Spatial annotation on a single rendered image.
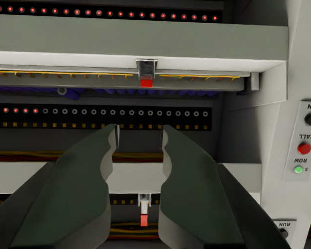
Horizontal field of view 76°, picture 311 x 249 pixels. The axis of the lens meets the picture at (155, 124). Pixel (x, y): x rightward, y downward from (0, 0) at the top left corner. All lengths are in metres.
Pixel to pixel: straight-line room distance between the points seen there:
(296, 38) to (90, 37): 0.25
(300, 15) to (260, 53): 0.06
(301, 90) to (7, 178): 0.43
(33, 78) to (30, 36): 0.09
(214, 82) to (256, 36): 0.09
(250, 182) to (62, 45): 0.32
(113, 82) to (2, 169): 0.20
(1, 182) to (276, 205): 0.42
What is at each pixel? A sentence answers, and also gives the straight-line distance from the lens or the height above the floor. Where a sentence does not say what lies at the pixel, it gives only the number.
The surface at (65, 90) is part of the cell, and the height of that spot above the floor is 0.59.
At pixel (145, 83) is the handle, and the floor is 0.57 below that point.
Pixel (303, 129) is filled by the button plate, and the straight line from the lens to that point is 0.35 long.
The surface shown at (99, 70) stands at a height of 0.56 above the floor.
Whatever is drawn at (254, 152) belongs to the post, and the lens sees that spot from 0.37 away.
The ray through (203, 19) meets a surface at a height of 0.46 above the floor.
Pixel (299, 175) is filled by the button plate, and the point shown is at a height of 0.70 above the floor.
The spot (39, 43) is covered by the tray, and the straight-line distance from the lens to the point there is 0.29.
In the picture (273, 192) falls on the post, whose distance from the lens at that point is 0.37.
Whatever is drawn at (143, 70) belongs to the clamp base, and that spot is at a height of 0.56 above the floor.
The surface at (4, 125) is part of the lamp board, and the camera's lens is 0.53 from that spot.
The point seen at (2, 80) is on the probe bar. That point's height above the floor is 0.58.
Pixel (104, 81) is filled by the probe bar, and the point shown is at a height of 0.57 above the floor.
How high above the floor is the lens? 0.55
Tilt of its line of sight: 16 degrees up
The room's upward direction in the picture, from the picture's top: 178 degrees counter-clockwise
